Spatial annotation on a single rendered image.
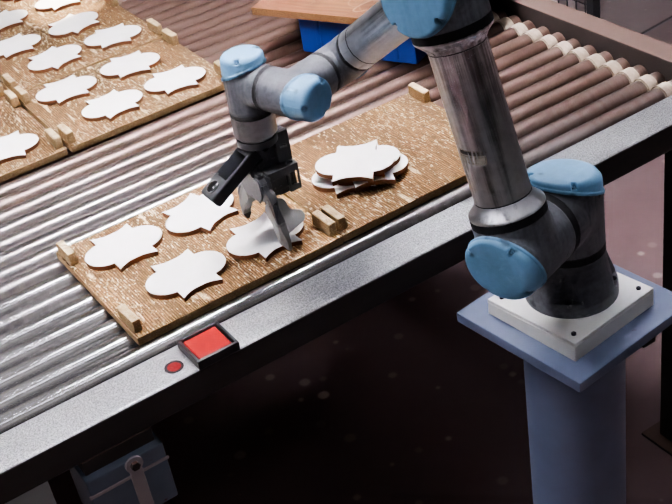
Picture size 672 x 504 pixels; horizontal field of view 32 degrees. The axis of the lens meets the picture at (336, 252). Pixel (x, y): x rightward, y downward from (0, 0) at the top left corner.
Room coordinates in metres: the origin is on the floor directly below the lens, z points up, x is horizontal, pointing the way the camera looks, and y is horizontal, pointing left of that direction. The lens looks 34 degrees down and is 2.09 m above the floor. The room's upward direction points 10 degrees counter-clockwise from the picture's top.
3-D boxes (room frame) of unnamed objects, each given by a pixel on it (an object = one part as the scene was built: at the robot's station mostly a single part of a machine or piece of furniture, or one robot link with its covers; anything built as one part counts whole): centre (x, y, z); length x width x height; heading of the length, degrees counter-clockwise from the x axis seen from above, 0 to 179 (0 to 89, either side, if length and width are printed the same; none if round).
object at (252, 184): (1.79, 0.09, 1.08); 0.09 x 0.08 x 0.12; 118
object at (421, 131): (2.00, -0.12, 0.93); 0.41 x 0.35 x 0.02; 118
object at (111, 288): (1.80, 0.25, 0.93); 0.41 x 0.35 x 0.02; 118
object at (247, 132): (1.79, 0.10, 1.16); 0.08 x 0.08 x 0.05
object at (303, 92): (1.73, 0.01, 1.24); 0.11 x 0.11 x 0.08; 46
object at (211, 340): (1.52, 0.23, 0.92); 0.06 x 0.06 x 0.01; 28
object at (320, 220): (1.78, 0.01, 0.95); 0.06 x 0.02 x 0.03; 28
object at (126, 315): (1.59, 0.36, 0.95); 0.06 x 0.02 x 0.03; 28
